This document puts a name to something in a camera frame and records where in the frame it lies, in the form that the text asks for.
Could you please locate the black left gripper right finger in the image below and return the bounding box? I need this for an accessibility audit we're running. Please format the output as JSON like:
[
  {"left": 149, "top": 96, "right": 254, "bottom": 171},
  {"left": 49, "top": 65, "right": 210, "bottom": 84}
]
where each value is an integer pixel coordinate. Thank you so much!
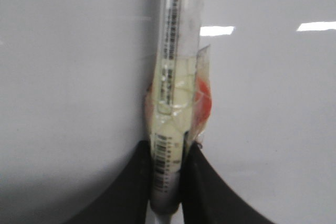
[{"left": 181, "top": 143, "right": 272, "bottom": 224}]

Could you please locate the taped black whiteboard marker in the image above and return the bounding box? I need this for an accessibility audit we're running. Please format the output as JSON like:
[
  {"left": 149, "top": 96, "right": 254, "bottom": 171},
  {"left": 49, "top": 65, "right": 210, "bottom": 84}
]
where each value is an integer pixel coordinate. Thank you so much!
[{"left": 149, "top": 0, "right": 204, "bottom": 223}]

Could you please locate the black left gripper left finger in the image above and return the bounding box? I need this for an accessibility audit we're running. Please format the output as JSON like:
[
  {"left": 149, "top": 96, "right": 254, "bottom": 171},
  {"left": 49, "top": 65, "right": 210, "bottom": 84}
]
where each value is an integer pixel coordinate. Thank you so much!
[{"left": 66, "top": 140, "right": 151, "bottom": 223}]

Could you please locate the white whiteboard with metal frame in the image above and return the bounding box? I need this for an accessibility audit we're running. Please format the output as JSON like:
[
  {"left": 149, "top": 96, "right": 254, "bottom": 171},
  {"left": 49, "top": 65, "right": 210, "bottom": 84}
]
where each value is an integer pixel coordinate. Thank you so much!
[{"left": 1, "top": 0, "right": 335, "bottom": 223}]

